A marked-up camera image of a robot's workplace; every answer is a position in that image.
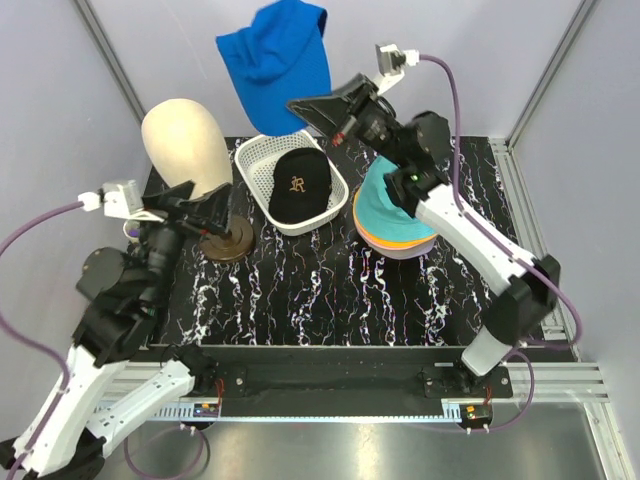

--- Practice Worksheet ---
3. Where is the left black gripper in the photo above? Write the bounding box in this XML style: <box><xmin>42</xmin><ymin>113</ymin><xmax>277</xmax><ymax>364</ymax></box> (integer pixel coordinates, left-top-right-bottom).
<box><xmin>134</xmin><ymin>180</ymin><xmax>235</xmax><ymax>304</ymax></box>

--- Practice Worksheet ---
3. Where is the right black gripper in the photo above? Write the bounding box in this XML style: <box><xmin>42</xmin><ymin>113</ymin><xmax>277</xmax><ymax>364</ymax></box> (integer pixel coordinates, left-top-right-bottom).
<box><xmin>284</xmin><ymin>74</ymin><xmax>409</xmax><ymax>169</ymax></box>

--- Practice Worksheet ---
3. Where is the blue hat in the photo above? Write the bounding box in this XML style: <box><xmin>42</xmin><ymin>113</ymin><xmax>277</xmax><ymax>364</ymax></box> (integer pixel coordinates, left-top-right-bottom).
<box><xmin>216</xmin><ymin>1</ymin><xmax>331</xmax><ymax>136</ymax></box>

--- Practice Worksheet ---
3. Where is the black embroidered baseball cap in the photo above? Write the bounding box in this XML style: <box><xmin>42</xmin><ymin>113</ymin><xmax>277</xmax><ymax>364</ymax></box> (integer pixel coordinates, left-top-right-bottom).
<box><xmin>268</xmin><ymin>147</ymin><xmax>332</xmax><ymax>224</ymax></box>

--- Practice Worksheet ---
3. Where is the teal hat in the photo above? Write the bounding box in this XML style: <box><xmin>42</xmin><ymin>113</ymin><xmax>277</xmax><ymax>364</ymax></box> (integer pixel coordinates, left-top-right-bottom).
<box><xmin>354</xmin><ymin>156</ymin><xmax>437</xmax><ymax>244</ymax></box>

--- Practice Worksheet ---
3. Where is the pink bucket hat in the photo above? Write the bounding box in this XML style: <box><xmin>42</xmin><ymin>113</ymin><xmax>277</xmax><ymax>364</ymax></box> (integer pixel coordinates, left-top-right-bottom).
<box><xmin>363</xmin><ymin>237</ymin><xmax>436</xmax><ymax>258</ymax></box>

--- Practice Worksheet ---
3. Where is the orange bucket hat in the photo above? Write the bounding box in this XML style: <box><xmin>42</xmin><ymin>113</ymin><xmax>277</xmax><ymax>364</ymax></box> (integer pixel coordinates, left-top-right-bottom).
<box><xmin>355</xmin><ymin>222</ymin><xmax>438</xmax><ymax>249</ymax></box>

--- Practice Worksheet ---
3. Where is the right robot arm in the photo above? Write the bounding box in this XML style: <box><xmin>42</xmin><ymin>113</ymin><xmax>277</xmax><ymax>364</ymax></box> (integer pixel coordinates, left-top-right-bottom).
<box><xmin>287</xmin><ymin>74</ymin><xmax>560</xmax><ymax>397</ymax></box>

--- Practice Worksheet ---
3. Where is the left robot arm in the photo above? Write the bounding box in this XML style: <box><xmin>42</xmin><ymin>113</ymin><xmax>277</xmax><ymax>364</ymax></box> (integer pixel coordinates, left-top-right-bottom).
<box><xmin>1</xmin><ymin>180</ymin><xmax>231</xmax><ymax>479</ymax></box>

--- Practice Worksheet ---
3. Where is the cream mannequin head stand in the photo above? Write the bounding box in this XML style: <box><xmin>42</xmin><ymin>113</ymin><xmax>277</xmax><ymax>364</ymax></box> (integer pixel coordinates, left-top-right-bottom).
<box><xmin>141</xmin><ymin>98</ymin><xmax>255</xmax><ymax>263</ymax></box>

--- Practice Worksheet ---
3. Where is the yellow tape cup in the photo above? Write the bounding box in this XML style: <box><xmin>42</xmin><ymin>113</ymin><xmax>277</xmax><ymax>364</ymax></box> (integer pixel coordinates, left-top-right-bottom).
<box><xmin>122</xmin><ymin>219</ymin><xmax>141</xmax><ymax>243</ymax></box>

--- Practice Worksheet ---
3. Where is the white plastic basket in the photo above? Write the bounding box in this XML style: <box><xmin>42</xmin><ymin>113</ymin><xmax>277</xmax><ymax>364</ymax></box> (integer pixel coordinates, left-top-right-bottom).
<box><xmin>234</xmin><ymin>130</ymin><xmax>349</xmax><ymax>237</ymax></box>

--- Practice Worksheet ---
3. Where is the black marble table mat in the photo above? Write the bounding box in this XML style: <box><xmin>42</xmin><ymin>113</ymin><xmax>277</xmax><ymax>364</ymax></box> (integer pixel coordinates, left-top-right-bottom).
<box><xmin>137</xmin><ymin>134</ymin><xmax>522</xmax><ymax>349</ymax></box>

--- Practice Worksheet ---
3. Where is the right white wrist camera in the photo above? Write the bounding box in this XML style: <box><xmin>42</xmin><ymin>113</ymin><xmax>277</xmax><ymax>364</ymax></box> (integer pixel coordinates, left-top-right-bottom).
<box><xmin>373</xmin><ymin>43</ymin><xmax>420</xmax><ymax>95</ymax></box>

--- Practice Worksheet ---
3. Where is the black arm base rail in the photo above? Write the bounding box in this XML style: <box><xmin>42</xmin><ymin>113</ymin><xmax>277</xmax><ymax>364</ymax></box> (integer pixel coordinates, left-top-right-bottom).
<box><xmin>144</xmin><ymin>343</ymin><xmax>514</xmax><ymax>419</ymax></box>

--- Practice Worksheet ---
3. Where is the right aluminium frame post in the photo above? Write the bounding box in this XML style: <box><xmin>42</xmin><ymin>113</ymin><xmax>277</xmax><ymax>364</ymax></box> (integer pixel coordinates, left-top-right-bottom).
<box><xmin>506</xmin><ymin>0</ymin><xmax>601</xmax><ymax>147</ymax></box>

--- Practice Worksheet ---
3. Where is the aluminium frame post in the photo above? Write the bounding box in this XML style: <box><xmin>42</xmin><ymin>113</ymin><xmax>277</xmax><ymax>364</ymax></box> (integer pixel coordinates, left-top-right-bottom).
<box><xmin>506</xmin><ymin>0</ymin><xmax>601</xmax><ymax>147</ymax></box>
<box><xmin>71</xmin><ymin>0</ymin><xmax>146</xmax><ymax>125</ymax></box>

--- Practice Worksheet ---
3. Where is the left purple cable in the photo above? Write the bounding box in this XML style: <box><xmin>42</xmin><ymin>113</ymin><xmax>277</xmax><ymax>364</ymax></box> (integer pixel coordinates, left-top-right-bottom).
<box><xmin>0</xmin><ymin>199</ymin><xmax>86</xmax><ymax>479</ymax></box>

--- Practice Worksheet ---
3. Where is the purple cable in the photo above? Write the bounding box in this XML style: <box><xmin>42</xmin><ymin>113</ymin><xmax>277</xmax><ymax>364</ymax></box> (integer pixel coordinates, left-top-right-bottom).
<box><xmin>0</xmin><ymin>199</ymin><xmax>86</xmax><ymax>479</ymax></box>
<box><xmin>417</xmin><ymin>52</ymin><xmax>584</xmax><ymax>349</ymax></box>

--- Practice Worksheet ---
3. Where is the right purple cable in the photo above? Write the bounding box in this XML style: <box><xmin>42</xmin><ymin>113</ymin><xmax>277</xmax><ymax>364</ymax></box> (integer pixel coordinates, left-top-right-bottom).
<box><xmin>417</xmin><ymin>52</ymin><xmax>584</xmax><ymax>349</ymax></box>

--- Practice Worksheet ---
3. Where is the left aluminium frame post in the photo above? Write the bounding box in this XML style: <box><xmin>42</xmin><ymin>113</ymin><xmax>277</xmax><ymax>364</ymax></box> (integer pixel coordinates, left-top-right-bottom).
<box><xmin>71</xmin><ymin>0</ymin><xmax>146</xmax><ymax>125</ymax></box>

